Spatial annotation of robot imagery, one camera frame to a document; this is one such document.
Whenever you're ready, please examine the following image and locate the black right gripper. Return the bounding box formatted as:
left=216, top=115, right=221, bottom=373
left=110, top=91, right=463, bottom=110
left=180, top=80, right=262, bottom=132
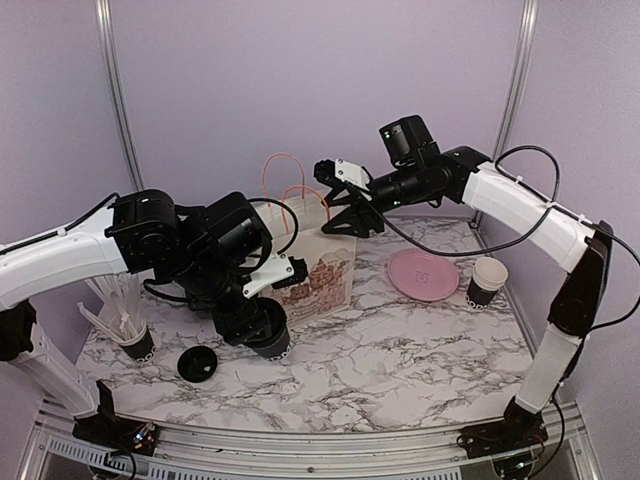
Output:
left=323, top=161, right=428, bottom=237

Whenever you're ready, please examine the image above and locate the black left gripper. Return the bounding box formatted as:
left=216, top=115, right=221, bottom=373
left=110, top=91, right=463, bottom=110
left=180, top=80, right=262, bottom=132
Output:
left=171, top=246, right=273, bottom=345

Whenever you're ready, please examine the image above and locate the black paper coffee cup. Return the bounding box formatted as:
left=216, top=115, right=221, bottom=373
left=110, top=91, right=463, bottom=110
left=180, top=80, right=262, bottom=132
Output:
left=250, top=322, right=292, bottom=361

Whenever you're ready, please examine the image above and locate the white printed paper bag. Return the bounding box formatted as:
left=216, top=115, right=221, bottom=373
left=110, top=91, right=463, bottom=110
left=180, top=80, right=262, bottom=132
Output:
left=257, top=164, right=357, bottom=328

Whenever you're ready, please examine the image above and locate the stack of paper cups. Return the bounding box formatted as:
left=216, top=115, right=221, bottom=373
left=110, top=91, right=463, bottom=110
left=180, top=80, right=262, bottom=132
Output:
left=465, top=257, right=509, bottom=311

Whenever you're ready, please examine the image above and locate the black cup lid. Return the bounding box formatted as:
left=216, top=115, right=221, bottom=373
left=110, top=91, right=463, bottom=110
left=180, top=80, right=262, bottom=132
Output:
left=257, top=297, right=287, bottom=341

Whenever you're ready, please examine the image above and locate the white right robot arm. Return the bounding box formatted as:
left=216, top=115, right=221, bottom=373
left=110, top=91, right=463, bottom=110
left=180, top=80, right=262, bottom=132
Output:
left=313, top=115, right=620, bottom=448

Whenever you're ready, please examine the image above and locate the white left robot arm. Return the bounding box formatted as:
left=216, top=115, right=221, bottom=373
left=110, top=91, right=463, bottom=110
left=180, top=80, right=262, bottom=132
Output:
left=1, top=189, right=305, bottom=445

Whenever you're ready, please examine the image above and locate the stack of black lids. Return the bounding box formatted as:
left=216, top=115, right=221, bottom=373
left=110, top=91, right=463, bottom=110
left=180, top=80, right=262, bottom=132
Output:
left=177, top=345, right=218, bottom=383

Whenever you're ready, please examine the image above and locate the black cup holding straws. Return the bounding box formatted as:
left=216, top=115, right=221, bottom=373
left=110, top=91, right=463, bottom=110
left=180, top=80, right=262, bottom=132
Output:
left=120, top=323, right=156, bottom=364

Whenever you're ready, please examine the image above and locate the pink round plate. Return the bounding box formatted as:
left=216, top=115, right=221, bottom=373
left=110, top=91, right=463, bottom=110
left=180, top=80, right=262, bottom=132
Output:
left=387, top=249, right=459, bottom=302

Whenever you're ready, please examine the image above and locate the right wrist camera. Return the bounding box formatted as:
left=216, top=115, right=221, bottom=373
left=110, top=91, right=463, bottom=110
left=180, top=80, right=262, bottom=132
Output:
left=314, top=159, right=371, bottom=188

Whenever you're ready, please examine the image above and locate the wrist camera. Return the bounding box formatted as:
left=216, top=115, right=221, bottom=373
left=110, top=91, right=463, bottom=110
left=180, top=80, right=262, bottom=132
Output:
left=314, top=159, right=371, bottom=188
left=243, top=254, right=308, bottom=299

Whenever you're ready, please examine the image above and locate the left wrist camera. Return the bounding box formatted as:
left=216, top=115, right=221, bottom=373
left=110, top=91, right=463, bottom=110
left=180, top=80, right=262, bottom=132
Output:
left=243, top=254, right=308, bottom=299

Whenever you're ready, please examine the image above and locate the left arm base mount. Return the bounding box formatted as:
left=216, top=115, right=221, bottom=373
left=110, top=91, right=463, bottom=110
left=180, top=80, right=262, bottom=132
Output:
left=72, top=380, right=158, bottom=456

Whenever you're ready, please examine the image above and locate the front aluminium rail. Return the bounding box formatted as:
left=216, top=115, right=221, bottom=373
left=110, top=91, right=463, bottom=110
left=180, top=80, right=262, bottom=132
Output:
left=16, top=399, right=603, bottom=479

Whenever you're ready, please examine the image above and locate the right aluminium frame post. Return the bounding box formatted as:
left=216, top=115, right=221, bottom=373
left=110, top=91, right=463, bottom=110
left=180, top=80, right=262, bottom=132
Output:
left=472, top=0, right=546, bottom=224

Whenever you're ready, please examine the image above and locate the aluminium frame post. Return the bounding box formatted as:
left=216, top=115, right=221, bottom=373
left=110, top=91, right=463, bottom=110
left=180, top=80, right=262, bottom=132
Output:
left=94, top=0, right=145, bottom=191
left=472, top=0, right=546, bottom=224

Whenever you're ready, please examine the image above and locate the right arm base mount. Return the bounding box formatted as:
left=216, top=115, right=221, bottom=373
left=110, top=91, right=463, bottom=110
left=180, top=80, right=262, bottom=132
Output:
left=456, top=397, right=549, bottom=459

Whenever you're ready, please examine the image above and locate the left aluminium frame post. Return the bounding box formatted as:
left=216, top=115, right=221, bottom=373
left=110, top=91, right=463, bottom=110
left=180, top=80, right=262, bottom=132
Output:
left=94, top=0, right=145, bottom=191

